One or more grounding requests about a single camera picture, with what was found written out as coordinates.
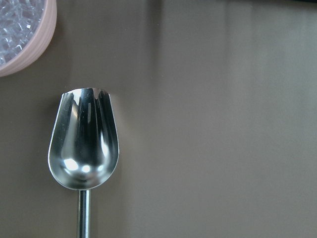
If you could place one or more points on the steel ice scoop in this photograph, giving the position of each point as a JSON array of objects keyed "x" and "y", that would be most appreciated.
[{"x": 84, "y": 148}]

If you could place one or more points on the pink bowl of ice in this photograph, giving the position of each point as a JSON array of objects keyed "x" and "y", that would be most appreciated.
[{"x": 26, "y": 29}]

